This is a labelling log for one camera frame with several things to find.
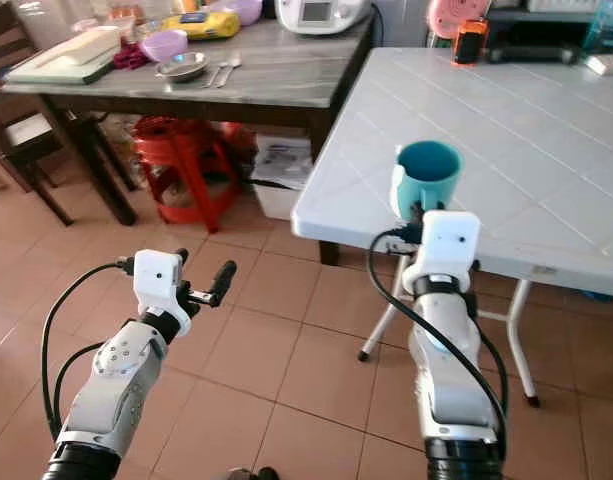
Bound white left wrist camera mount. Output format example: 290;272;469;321
132;249;189;319

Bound steel spoon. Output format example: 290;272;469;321
218;54;244;89

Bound red plastic stool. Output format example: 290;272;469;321
132;116;242;235

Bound white kitchen appliance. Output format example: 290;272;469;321
274;0;374;37

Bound grey marble top table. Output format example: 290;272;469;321
0;12;377;268

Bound white storage box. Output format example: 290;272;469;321
251;134;315;223

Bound white plastic scoop container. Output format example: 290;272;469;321
36;26;124;69

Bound pink round object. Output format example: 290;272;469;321
427;0;495;41

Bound maroon cloth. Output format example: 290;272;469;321
113;42;150;71

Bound teal mug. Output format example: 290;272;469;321
390;139;463;223

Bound purple plastic bowl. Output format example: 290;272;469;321
214;0;264;27
139;29;190;64

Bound dark wooden chair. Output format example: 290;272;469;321
0;3;77;229

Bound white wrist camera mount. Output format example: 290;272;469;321
132;249;189;319
402;209;483;296

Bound steel plate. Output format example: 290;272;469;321
155;52;210;83

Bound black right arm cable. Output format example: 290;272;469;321
366;232;512;456

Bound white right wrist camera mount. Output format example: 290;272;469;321
402;209;483;296

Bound white folding table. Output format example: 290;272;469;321
290;46;613;409

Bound yellow kitchen towel pack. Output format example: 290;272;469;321
163;10;241;41

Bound steel fork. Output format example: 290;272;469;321
204;57;227;89

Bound pale green cutting board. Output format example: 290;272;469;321
3;38;122;87

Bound orange and black device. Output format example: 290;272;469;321
452;18;491;67

